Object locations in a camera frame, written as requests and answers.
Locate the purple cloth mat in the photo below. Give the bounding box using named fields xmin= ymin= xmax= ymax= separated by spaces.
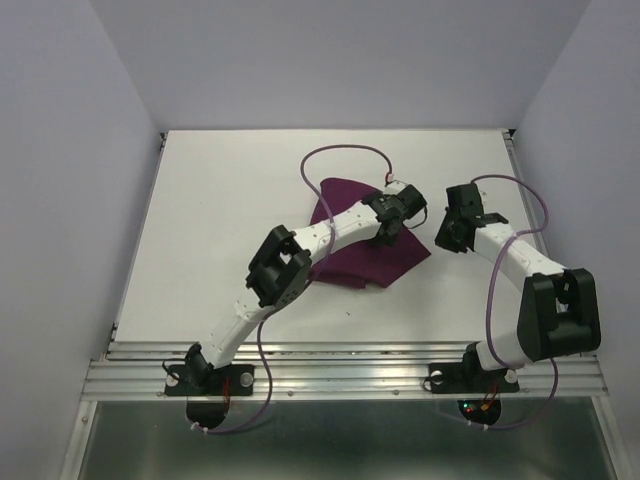
xmin=311 ymin=178 xmax=431 ymax=289

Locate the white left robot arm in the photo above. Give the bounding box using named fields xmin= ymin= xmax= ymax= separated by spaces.
xmin=180 ymin=182 xmax=429 ymax=395

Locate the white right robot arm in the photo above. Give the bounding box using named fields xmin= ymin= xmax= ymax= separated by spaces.
xmin=424 ymin=183 xmax=601 ymax=394

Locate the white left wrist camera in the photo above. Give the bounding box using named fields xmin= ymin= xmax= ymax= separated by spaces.
xmin=384 ymin=180 xmax=407 ymax=195

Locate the aluminium right side rail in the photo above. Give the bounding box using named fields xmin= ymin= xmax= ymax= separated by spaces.
xmin=501 ymin=128 xmax=581 ymax=351

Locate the aluminium rail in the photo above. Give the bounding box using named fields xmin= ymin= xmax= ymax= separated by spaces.
xmin=81 ymin=342 xmax=608 ymax=401
xmin=501 ymin=128 xmax=581 ymax=351

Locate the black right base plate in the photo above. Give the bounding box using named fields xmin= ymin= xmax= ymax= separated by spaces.
xmin=422 ymin=356 xmax=520 ymax=428

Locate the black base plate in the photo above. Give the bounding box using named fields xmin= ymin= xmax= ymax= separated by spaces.
xmin=422 ymin=356 xmax=520 ymax=428
xmin=162 ymin=362 xmax=255 ymax=434

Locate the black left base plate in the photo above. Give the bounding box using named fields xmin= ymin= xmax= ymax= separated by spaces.
xmin=162 ymin=362 xmax=255 ymax=434

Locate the aluminium front rail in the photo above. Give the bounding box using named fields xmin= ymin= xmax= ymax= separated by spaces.
xmin=81 ymin=342 xmax=608 ymax=401

